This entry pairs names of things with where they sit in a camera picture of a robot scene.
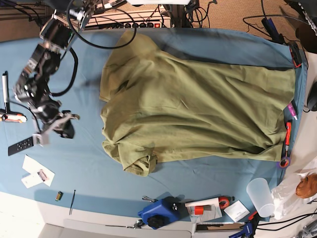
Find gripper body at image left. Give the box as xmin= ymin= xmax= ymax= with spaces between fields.
xmin=28 ymin=99 xmax=80 ymax=146

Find olive green t-shirt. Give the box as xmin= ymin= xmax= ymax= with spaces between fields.
xmin=100 ymin=32 xmax=296 ymax=177

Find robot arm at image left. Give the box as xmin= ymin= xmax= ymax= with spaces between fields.
xmin=13 ymin=0 xmax=98 ymax=146

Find orange white utility knife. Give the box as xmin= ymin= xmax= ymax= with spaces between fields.
xmin=0 ymin=102 xmax=27 ymax=123

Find black remote control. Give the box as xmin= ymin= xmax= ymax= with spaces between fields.
xmin=8 ymin=136 xmax=34 ymax=156

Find blue table cloth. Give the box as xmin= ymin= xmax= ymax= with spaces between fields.
xmin=0 ymin=28 xmax=294 ymax=217

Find white paper sheet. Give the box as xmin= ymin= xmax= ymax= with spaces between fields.
xmin=22 ymin=155 xmax=55 ymax=186

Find white card with clip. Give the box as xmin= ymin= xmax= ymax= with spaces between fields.
xmin=21 ymin=170 xmax=49 ymax=188

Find white marker pen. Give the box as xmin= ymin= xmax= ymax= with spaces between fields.
xmin=2 ymin=71 xmax=9 ymax=103

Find black tweezers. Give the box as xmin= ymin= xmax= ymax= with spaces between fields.
xmin=69 ymin=190 xmax=76 ymax=215

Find blue plastic device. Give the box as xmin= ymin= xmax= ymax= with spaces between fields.
xmin=138 ymin=196 xmax=180 ymax=230

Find power strip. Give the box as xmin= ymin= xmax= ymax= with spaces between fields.
xmin=115 ymin=21 xmax=171 ymax=28

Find orange block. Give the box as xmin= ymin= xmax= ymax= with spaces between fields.
xmin=194 ymin=206 xmax=204 ymax=215

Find white paper roll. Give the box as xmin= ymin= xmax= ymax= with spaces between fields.
xmin=185 ymin=197 xmax=219 ymax=207

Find printed paper sheet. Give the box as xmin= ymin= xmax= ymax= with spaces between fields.
xmin=186 ymin=205 xmax=222 ymax=223

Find orange tape roll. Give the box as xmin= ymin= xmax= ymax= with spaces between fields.
xmin=218 ymin=196 xmax=231 ymax=210

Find white booklet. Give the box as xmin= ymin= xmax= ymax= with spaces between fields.
xmin=224 ymin=200 xmax=250 ymax=222

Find translucent plastic cup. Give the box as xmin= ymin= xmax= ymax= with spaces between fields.
xmin=246 ymin=178 xmax=275 ymax=218

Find blue clamp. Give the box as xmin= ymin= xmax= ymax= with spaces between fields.
xmin=229 ymin=211 xmax=261 ymax=238

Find purple tape roll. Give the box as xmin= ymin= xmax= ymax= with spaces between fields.
xmin=276 ymin=157 xmax=291 ymax=169

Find purple tube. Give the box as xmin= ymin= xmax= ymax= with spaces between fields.
xmin=287 ymin=102 xmax=298 ymax=120

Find white plastic bag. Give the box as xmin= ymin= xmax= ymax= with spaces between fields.
xmin=271 ymin=158 xmax=317 ymax=220

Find black orange clamp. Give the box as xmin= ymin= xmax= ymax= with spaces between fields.
xmin=262 ymin=18 xmax=303 ymax=68

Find brown bread roll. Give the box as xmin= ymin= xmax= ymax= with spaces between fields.
xmin=296 ymin=174 xmax=317 ymax=199

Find black computer mouse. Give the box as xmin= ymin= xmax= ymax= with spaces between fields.
xmin=304 ymin=82 xmax=317 ymax=113

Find orange handled screwdriver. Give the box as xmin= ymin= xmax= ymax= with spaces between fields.
xmin=285 ymin=121 xmax=292 ymax=157

